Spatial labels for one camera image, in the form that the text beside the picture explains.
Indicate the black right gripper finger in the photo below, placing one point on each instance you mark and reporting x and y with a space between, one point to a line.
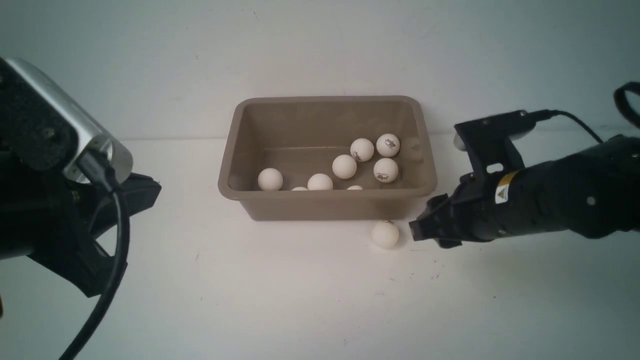
430 227
442 204

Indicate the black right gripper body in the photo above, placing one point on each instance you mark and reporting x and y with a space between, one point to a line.
486 210

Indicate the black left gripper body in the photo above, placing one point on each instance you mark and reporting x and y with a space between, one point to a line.
66 231

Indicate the white ping-pong ball with logo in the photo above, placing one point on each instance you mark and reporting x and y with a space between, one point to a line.
388 145
385 234

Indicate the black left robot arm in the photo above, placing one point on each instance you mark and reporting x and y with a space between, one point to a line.
22 195

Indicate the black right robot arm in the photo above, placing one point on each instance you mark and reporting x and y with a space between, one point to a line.
593 193

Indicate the tan plastic storage bin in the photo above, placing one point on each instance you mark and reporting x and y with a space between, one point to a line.
302 135

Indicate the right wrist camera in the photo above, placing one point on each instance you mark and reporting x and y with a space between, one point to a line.
488 140

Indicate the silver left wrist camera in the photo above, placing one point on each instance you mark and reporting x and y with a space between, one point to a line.
50 131

